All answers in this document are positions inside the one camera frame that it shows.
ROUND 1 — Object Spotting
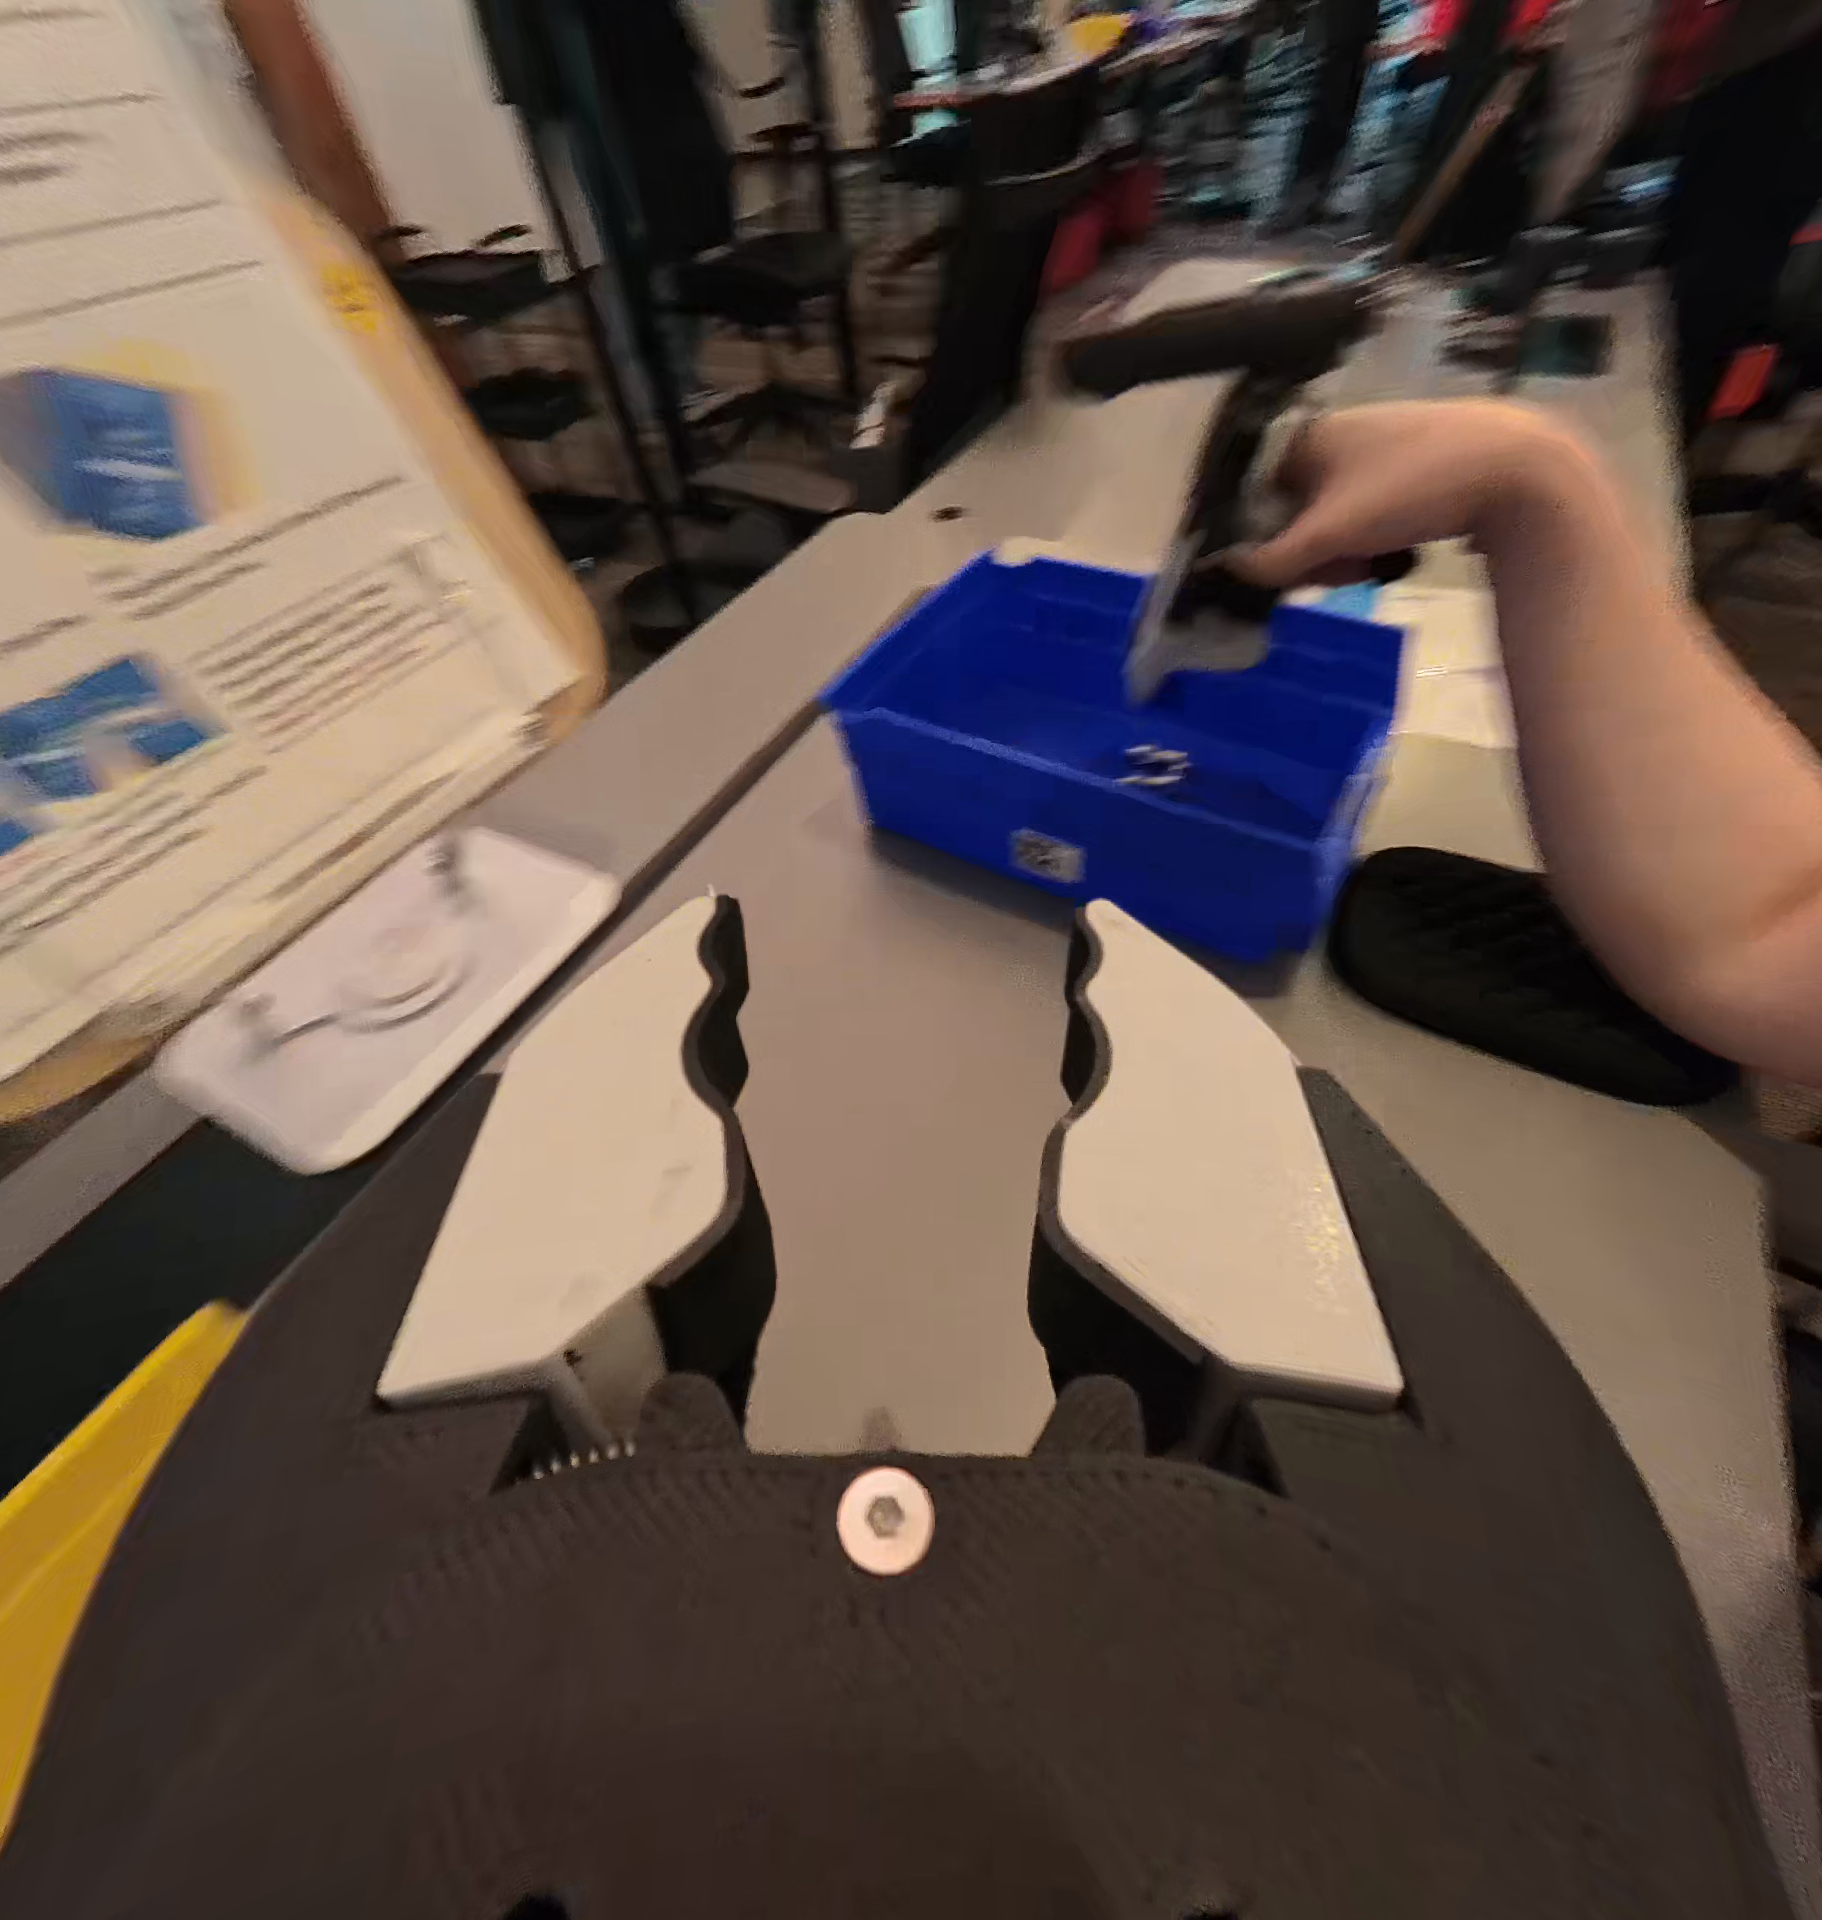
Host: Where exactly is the yellow plastic bin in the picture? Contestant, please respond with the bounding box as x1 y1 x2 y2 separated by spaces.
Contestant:
0 1300 251 1870

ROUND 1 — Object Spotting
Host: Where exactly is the white tablet stand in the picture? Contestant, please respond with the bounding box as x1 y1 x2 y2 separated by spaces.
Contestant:
154 825 624 1177

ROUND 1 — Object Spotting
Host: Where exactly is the round-cornered wooden board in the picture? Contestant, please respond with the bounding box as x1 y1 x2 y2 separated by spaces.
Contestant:
0 165 611 1137

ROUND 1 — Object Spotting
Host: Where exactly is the wooden pillar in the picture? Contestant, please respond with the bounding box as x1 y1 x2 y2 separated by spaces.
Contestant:
226 0 406 265

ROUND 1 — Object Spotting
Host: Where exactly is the black desk mat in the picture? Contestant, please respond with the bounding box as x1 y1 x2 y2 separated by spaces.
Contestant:
0 1117 456 1521

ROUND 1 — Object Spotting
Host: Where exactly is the printed instruction sheet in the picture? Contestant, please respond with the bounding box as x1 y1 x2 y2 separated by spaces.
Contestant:
0 0 588 1094

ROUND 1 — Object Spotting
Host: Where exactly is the blue plastic bin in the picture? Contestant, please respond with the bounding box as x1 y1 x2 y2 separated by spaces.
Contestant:
820 548 1413 967

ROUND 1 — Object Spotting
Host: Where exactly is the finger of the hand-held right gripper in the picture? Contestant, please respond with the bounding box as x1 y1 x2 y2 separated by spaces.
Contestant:
1125 529 1207 706
1164 610 1278 680

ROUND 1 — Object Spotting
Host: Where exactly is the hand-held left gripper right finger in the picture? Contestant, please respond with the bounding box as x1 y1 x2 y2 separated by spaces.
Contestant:
1034 896 1408 1411

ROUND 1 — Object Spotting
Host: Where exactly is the laminated printed sheet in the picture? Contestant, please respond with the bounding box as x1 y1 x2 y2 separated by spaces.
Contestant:
1308 583 1521 754

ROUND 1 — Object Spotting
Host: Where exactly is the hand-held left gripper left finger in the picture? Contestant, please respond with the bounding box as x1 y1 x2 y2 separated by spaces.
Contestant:
375 893 779 1411

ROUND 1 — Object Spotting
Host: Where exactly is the black office chair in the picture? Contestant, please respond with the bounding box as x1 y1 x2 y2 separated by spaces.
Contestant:
904 59 1111 474
669 224 871 520

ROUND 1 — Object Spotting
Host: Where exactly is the black textured armrest pad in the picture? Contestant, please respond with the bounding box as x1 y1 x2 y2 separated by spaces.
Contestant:
1330 844 1742 1108

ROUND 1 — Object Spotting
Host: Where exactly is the person's right forearm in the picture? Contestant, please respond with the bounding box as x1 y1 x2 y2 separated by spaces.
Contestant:
1458 398 1822 1094

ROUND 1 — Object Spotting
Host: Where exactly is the person's right hand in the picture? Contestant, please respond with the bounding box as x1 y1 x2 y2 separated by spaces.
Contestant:
1227 402 1499 594

